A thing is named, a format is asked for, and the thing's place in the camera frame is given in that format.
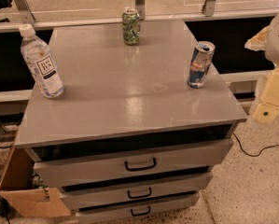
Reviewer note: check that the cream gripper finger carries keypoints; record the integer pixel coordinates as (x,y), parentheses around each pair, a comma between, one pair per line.
(257,42)
(267,109)

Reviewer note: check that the redbull can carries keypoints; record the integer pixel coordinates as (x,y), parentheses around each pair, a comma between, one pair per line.
(200,63)

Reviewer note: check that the green soda can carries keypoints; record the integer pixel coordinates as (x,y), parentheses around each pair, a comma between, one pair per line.
(131,26)

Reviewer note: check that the grey drawer cabinet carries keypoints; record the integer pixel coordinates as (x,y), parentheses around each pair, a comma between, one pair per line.
(121,98)

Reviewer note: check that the middle grey drawer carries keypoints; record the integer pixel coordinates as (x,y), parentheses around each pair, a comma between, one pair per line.
(135,191)

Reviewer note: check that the grey drawer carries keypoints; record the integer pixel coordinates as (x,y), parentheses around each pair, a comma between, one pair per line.
(136,208)
(77,171)
(135,191)

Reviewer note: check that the top grey drawer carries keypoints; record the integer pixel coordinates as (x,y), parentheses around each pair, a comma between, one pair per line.
(77,171)

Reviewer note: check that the bottom grey drawer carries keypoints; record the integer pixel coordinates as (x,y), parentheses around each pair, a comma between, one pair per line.
(136,208)

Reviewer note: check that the clear plastic water bottle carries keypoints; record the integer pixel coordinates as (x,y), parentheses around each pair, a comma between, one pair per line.
(39,60)

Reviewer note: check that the brown cardboard box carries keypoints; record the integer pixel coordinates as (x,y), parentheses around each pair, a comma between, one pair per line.
(16,187)

